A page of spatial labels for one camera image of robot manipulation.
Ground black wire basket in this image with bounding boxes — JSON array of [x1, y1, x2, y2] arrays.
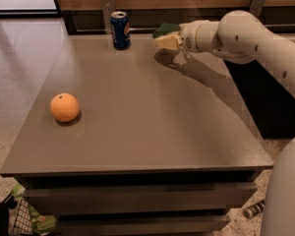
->
[[0, 194, 32, 236]]

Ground black white striped tool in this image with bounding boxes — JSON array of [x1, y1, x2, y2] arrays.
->
[[243, 200, 266, 219]]

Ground grey drawer cabinet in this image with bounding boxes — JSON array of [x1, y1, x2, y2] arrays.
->
[[1, 35, 272, 236]]

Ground left metal rail bracket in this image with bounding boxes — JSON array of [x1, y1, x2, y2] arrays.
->
[[100, 0, 116, 34]]

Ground right metal rail bracket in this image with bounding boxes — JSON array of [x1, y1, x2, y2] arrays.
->
[[249, 0, 266, 18]]

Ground metal rail bracket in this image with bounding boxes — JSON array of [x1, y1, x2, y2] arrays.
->
[[100, 0, 116, 34], [249, 0, 266, 18]]

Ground green and yellow sponge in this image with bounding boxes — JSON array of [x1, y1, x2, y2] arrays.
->
[[152, 23, 180, 38]]

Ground orange fruit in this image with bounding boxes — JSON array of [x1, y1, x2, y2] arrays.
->
[[50, 93, 80, 122]]

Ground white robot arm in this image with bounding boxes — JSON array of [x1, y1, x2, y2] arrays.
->
[[153, 10, 295, 236]]

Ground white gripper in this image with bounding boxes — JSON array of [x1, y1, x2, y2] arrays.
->
[[154, 21, 220, 53]]

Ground horizontal metal rail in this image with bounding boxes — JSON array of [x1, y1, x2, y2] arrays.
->
[[76, 23, 295, 33]]

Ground green chip bag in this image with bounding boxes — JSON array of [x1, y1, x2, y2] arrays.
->
[[12, 184, 57, 236]]

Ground blue pepsi can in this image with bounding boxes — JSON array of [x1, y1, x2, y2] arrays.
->
[[110, 11, 131, 50]]

